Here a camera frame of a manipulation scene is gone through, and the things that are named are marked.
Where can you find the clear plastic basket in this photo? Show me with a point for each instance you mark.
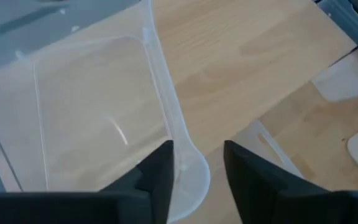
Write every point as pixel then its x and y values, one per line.
pixel 98 93
pixel 247 140

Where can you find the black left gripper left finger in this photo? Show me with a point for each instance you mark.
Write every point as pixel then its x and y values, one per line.
pixel 154 186

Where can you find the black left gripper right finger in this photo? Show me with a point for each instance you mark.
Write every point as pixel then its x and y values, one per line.
pixel 253 186

